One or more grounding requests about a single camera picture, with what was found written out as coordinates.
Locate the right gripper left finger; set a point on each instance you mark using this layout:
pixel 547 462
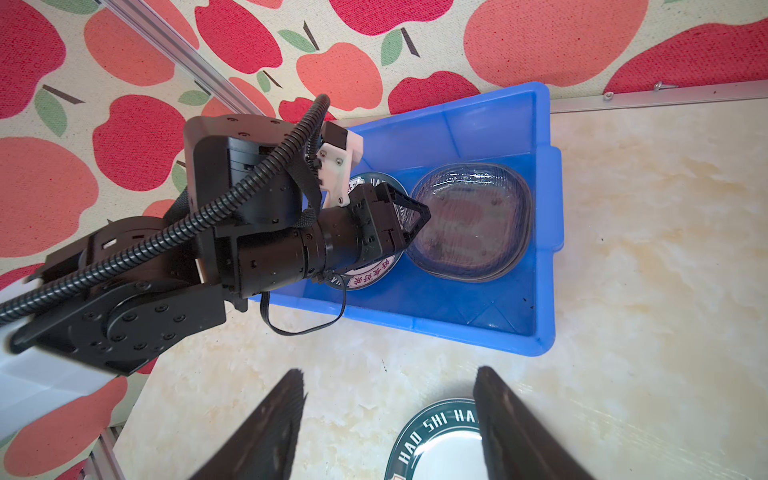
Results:
pixel 264 446

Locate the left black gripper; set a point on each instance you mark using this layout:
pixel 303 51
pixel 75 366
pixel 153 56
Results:
pixel 379 222

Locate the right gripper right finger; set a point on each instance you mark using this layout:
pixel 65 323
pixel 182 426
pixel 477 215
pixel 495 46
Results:
pixel 516 445

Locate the green rim plate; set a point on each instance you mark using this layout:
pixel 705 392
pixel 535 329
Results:
pixel 442 441
pixel 363 277

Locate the clear glass plate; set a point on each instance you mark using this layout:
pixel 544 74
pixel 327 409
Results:
pixel 482 218

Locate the blue plastic bin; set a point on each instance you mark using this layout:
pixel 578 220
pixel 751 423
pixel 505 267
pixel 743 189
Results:
pixel 515 313

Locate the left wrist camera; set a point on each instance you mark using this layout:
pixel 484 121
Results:
pixel 339 153

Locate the left aluminium frame post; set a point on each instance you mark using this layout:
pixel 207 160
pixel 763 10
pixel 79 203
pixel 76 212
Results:
pixel 149 24

